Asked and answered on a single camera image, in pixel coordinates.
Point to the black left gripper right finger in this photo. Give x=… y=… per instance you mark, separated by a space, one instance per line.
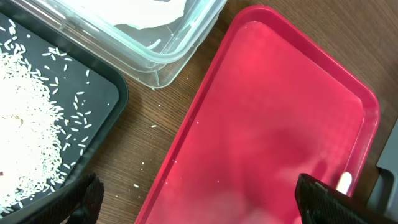
x=318 y=203

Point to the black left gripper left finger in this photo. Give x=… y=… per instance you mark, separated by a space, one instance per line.
x=78 y=202

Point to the white plastic spoon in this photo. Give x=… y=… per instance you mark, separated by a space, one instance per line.
x=344 y=183

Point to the black waste tray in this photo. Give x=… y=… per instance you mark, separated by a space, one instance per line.
x=106 y=88

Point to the white rice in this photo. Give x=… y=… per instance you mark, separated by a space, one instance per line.
x=36 y=127

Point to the red serving tray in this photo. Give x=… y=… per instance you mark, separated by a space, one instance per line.
x=272 y=105

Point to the clear plastic bin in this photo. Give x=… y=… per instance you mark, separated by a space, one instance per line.
x=151 y=41

